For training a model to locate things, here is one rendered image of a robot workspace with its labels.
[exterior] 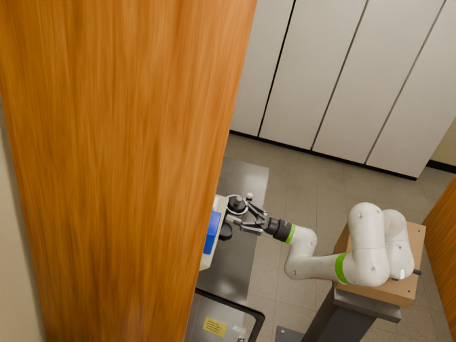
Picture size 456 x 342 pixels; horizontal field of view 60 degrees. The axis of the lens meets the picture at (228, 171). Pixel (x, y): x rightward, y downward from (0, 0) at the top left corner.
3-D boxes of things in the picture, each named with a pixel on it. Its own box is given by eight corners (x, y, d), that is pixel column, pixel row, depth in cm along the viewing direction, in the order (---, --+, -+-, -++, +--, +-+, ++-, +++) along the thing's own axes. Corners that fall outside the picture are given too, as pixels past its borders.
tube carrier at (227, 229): (209, 235, 185) (221, 208, 170) (216, 218, 193) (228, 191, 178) (231, 243, 186) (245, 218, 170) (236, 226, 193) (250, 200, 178)
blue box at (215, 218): (178, 247, 120) (181, 226, 114) (186, 224, 128) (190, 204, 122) (210, 255, 119) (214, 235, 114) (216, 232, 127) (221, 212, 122)
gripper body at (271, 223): (280, 216, 178) (261, 208, 178) (277, 230, 172) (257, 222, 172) (274, 225, 184) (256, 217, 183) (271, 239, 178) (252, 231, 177)
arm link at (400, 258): (395, 241, 184) (414, 240, 165) (399, 276, 181) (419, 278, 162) (367, 243, 184) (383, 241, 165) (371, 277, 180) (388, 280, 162)
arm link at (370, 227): (406, 208, 176) (378, 198, 132) (412, 245, 173) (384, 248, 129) (376, 211, 183) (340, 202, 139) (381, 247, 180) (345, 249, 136)
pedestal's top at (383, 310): (390, 271, 211) (393, 267, 209) (397, 324, 186) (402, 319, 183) (332, 254, 213) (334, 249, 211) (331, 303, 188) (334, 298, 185)
